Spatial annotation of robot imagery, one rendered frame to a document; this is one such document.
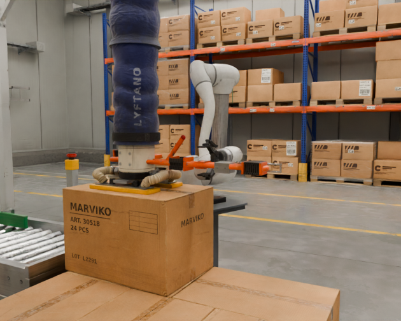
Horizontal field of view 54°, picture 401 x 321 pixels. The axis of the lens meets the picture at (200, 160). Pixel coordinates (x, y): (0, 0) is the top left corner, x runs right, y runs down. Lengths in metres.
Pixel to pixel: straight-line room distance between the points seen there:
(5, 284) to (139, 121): 1.01
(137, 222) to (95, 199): 0.25
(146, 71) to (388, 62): 7.19
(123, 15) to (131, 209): 0.84
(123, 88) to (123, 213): 0.55
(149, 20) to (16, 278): 1.32
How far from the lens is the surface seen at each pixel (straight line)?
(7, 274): 2.15
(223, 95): 2.48
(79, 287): 1.88
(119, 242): 1.80
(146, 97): 1.83
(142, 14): 1.86
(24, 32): 13.52
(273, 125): 10.36
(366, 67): 10.01
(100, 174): 1.93
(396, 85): 8.61
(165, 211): 1.60
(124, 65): 1.84
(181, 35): 10.11
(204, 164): 1.69
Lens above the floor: 1.25
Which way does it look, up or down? 5 degrees down
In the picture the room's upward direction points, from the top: straight up
